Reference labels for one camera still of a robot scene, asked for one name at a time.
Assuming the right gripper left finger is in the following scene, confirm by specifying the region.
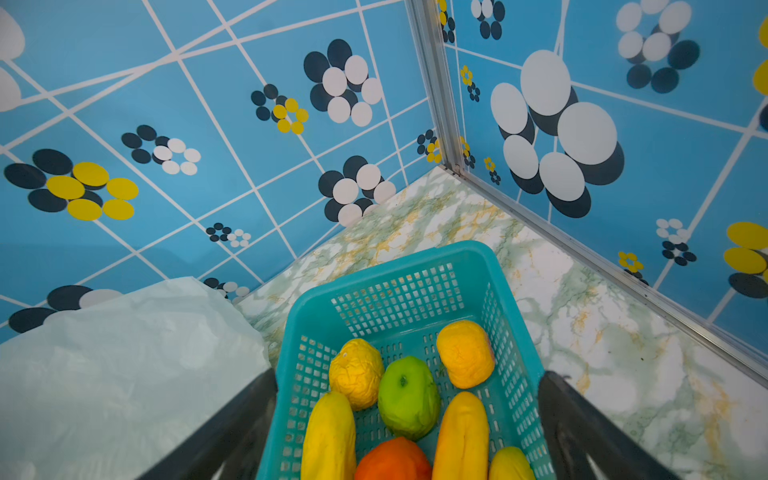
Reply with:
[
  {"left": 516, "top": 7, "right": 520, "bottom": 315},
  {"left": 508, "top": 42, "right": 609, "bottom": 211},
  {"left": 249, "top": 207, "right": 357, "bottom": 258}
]
[{"left": 141, "top": 368, "right": 278, "bottom": 479}]

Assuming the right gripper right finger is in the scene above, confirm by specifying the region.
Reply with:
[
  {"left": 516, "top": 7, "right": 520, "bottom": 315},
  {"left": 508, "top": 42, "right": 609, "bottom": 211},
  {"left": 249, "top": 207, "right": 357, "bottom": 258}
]
[{"left": 538, "top": 371, "right": 677, "bottom": 479}]

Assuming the small yellow fruit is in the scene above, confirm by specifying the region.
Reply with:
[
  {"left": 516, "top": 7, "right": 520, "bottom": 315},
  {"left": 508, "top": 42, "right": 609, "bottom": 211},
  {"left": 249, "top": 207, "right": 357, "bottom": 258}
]
[{"left": 488, "top": 447, "right": 535, "bottom": 480}]

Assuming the yellow banana fruit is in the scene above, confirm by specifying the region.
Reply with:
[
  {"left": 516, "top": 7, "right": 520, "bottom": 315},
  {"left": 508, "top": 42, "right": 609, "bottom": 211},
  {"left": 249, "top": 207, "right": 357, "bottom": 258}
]
[{"left": 301, "top": 391, "right": 357, "bottom": 479}]

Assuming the yellow mango fruit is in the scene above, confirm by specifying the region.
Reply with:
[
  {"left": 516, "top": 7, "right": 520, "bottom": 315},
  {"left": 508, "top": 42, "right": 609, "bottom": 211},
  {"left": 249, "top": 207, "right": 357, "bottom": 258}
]
[{"left": 432, "top": 392, "right": 490, "bottom": 479}]

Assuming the yellow orange round fruit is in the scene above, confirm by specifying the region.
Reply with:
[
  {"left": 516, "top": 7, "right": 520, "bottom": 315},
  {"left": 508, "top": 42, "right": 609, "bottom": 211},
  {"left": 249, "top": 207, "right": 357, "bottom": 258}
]
[{"left": 437, "top": 320, "right": 495, "bottom": 390}]

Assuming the yellow lemon fruit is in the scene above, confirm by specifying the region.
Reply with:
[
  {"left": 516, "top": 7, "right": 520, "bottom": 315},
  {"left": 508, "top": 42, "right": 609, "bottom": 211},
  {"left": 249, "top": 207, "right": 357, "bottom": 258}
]
[{"left": 329, "top": 338, "right": 385, "bottom": 411}]

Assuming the white translucent plastic bag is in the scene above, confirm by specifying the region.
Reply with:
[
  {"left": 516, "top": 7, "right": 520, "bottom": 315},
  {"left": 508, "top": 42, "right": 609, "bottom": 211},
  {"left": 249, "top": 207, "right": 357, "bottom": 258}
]
[{"left": 1, "top": 277, "right": 269, "bottom": 479}]

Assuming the green fruit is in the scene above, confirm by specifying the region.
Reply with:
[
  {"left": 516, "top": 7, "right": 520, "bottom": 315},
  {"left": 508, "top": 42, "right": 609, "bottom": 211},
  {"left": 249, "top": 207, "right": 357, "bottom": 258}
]
[{"left": 378, "top": 356, "right": 441, "bottom": 441}]

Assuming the teal plastic basket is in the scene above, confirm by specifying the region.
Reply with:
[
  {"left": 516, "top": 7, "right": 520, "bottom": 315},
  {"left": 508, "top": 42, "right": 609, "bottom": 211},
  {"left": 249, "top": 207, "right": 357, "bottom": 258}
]
[{"left": 258, "top": 241, "right": 554, "bottom": 479}]

